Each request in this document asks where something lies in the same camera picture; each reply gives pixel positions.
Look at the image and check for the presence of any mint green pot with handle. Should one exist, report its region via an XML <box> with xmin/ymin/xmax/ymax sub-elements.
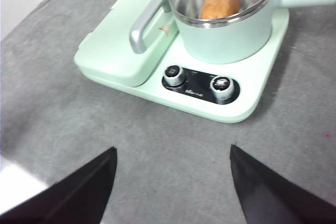
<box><xmin>172</xmin><ymin>0</ymin><xmax>336</xmax><ymax>65</ymax></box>

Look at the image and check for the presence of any silver griddle cover handle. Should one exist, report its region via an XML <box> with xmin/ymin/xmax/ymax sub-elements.
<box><xmin>129</xmin><ymin>0</ymin><xmax>169</xmax><ymax>55</ymax></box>

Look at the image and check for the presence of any silver control knob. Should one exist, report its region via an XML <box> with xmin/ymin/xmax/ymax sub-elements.
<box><xmin>209</xmin><ymin>76</ymin><xmax>235</xmax><ymax>100</ymax></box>
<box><xmin>163</xmin><ymin>65</ymin><xmax>186</xmax><ymax>87</ymax></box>

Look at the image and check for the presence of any mint green breakfast machine base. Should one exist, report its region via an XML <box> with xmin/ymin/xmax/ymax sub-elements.
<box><xmin>73</xmin><ymin>0</ymin><xmax>290</xmax><ymax>124</ymax></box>

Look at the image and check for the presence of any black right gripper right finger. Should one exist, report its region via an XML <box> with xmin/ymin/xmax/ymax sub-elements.
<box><xmin>229</xmin><ymin>144</ymin><xmax>336</xmax><ymax>224</ymax></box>

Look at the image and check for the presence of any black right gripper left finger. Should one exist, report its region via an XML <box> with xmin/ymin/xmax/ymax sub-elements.
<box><xmin>0</xmin><ymin>146</ymin><xmax>118</xmax><ymax>224</ymax></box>

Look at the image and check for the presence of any mint green griddle cover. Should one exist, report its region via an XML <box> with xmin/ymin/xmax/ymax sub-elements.
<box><xmin>73</xmin><ymin>0</ymin><xmax>180</xmax><ymax>88</ymax></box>

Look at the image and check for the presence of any brown potato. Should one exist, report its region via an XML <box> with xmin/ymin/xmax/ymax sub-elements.
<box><xmin>201</xmin><ymin>0</ymin><xmax>241</xmax><ymax>20</ymax></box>

